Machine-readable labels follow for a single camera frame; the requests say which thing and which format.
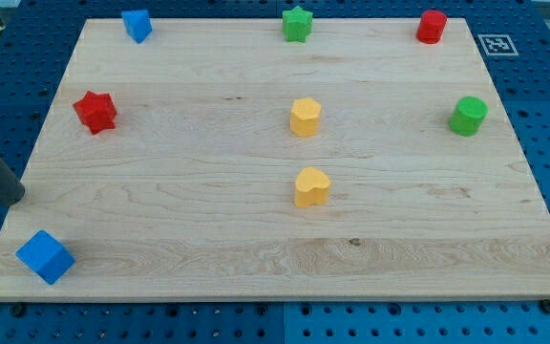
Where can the blue cube block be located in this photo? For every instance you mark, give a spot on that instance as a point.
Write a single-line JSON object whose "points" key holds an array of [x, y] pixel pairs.
{"points": [[45, 256]]}

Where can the red star block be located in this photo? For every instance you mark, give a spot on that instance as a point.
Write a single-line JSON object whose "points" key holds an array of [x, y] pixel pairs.
{"points": [[96, 111]]}

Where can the black board stop bolt left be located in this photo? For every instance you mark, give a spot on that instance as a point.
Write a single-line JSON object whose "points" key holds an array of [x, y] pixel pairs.
{"points": [[18, 310]]}

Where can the black board stop bolt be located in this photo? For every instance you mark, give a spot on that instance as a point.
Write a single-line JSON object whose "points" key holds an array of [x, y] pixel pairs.
{"points": [[18, 310], [544, 306]]}

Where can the light wooden board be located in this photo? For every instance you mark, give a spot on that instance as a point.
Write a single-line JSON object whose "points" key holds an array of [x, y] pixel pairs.
{"points": [[191, 196]]}

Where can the blue triangular prism block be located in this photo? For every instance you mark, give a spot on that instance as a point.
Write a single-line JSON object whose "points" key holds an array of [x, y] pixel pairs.
{"points": [[137, 24]]}

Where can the yellow pentagon block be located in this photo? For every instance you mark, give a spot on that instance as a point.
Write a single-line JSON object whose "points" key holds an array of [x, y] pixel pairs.
{"points": [[305, 117]]}

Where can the yellow heart block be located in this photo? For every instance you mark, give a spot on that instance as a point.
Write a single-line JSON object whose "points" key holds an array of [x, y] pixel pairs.
{"points": [[312, 187]]}

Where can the green star block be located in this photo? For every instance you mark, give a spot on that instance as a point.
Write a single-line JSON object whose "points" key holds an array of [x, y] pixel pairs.
{"points": [[297, 24]]}

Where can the red cylinder block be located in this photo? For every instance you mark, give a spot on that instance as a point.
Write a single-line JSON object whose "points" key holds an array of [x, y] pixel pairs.
{"points": [[431, 26]]}

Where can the green cylinder block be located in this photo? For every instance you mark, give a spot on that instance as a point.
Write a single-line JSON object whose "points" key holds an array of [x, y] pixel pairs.
{"points": [[468, 115]]}

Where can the white fiducial marker tag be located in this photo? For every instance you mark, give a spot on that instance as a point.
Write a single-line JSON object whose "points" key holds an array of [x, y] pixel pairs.
{"points": [[496, 44]]}

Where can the black board stop bolt right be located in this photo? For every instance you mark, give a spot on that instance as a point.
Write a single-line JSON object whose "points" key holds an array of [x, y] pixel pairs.
{"points": [[544, 306]]}

